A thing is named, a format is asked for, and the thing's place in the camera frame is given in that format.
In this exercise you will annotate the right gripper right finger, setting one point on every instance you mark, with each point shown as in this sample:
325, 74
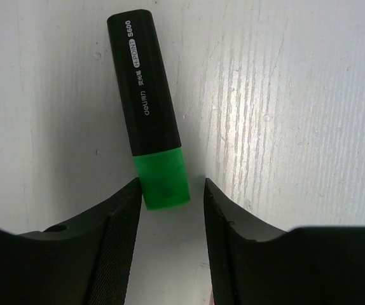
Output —
253, 262

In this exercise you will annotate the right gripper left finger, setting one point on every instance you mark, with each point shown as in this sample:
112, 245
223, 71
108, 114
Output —
83, 260

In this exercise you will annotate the green highlighter marker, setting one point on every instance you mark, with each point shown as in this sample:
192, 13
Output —
148, 109

